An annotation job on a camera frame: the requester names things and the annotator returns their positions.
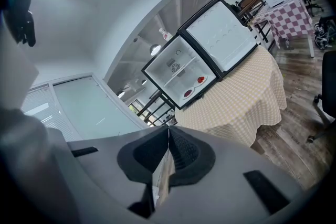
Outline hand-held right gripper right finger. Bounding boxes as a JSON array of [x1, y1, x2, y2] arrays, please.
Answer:
[[154, 125, 325, 224]]

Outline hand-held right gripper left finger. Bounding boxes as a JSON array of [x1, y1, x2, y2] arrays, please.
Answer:
[[67, 125, 169, 224]]

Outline white plate of red food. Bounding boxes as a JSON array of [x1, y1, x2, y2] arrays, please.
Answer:
[[194, 75, 208, 87], [182, 88, 195, 100]]

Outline black mini fridge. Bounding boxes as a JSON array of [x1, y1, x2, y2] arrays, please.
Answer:
[[141, 0, 260, 111]]

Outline frosted glass door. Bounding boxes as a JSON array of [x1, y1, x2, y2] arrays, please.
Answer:
[[52, 75, 148, 142]]

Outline yellow checked tablecloth table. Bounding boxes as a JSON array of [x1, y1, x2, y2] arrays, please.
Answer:
[[174, 46, 287, 149]]

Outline black metal rack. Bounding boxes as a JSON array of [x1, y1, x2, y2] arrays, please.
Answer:
[[136, 89, 177, 127]]

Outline window blinds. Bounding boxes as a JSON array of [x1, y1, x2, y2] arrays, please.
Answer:
[[20, 83, 77, 142]]

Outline black office chair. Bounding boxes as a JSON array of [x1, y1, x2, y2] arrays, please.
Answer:
[[307, 50, 336, 143]]

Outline white bottle with pink label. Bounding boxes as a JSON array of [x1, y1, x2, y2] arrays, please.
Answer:
[[159, 28, 173, 41]]

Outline pink checked tablecloth table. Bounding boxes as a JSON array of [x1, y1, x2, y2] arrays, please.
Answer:
[[250, 0, 316, 58]]

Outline black and white floor device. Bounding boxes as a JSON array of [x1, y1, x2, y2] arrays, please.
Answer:
[[313, 16, 336, 49]]

